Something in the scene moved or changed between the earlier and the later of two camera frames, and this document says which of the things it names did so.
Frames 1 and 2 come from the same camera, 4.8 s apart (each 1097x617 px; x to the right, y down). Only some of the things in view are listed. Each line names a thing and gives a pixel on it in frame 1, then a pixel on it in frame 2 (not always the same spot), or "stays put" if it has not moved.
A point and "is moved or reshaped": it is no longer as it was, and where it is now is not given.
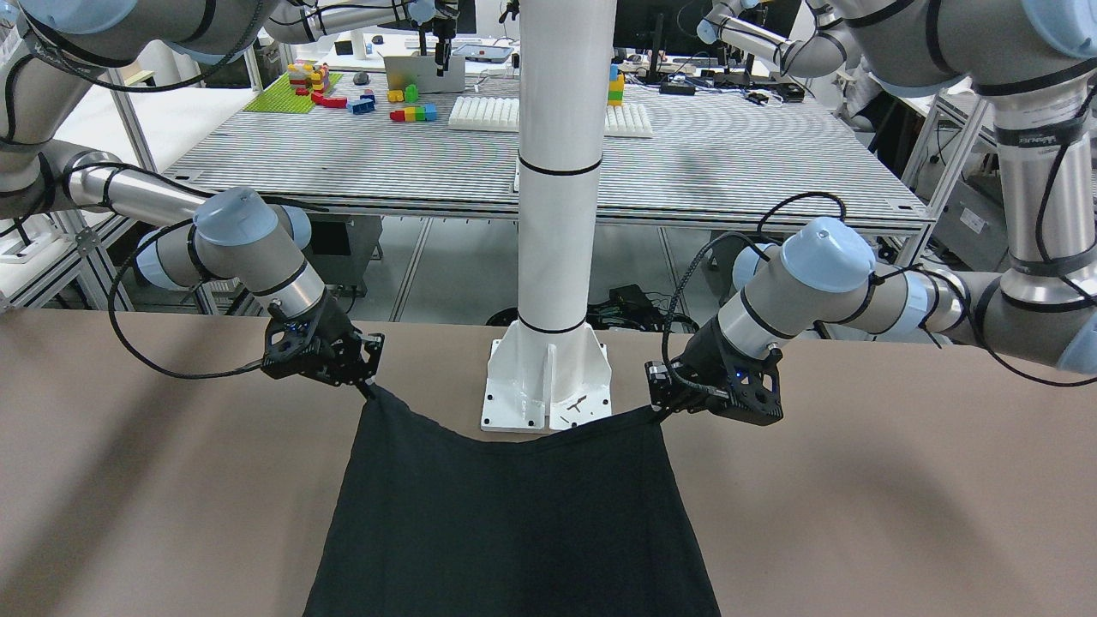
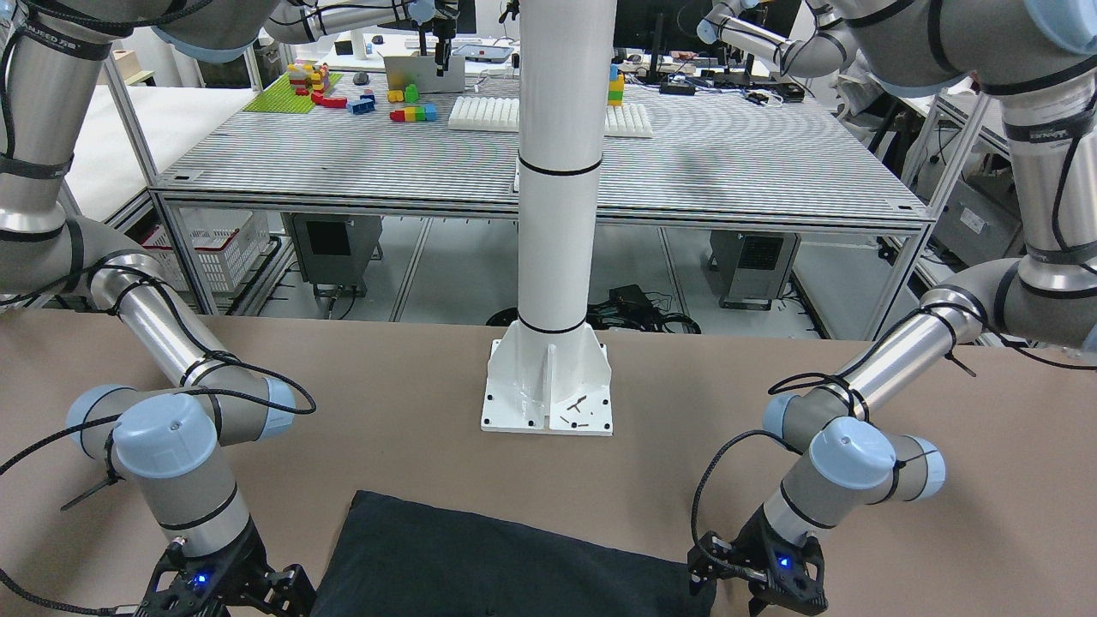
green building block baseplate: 279,98 stays put
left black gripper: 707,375 to 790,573
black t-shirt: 429,520 is moved or reshaped
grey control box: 341,248 stays put
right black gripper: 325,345 to 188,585
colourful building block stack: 615,86 stays put
